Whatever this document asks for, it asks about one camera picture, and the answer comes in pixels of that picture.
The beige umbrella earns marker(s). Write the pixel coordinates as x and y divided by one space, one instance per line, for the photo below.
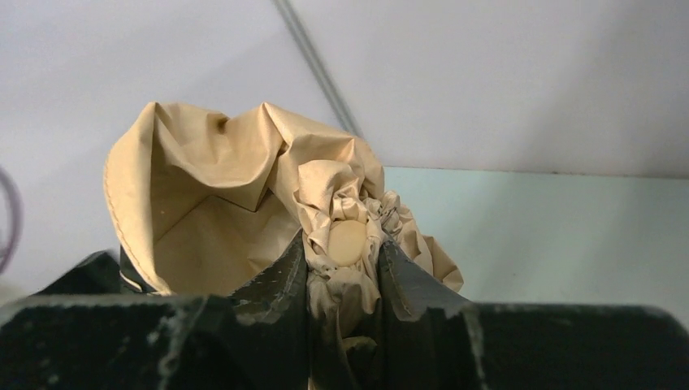
202 203

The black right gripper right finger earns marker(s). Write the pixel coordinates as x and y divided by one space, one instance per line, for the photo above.
434 338

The aluminium frame rail left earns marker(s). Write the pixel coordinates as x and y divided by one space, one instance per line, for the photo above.
313 60

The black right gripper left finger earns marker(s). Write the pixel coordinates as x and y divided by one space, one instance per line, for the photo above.
256 338

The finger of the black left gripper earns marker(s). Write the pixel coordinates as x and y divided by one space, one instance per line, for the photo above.
100 273

